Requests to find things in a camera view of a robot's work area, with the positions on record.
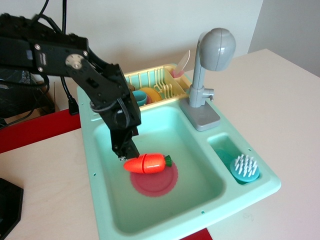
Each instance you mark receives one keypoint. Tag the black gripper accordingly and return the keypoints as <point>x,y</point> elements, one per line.
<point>122,116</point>

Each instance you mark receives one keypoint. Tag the orange toy carrot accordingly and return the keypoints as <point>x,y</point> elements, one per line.
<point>149,163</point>

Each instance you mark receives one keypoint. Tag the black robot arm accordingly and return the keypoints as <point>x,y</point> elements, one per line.
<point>27,44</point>

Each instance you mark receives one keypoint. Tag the pink toy plate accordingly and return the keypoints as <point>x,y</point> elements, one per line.
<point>155,184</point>

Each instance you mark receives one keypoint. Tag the yellow toy plate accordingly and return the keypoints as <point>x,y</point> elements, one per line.
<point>152,93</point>

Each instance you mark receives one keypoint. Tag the pink toy bowl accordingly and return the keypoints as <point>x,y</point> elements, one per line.
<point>148,100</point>

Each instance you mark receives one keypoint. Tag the teal toy cup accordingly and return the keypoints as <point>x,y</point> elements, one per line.
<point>140,97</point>

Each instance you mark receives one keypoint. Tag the brown toy kiwi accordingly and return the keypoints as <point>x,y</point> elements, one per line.
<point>131,87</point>

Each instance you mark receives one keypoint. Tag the yellow dish rack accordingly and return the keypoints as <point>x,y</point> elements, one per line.
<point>159,78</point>

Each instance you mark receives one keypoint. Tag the mint green toy sink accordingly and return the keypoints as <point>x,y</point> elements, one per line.
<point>183,181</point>

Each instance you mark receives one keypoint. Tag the red board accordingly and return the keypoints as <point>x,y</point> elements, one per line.
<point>38,129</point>

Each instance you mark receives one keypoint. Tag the teal scrub brush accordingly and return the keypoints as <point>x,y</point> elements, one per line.
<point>244,169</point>

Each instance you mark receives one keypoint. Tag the black bag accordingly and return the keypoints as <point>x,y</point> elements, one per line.
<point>20,93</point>

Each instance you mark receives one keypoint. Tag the black base bottom left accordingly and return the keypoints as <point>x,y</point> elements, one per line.
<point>11,202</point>

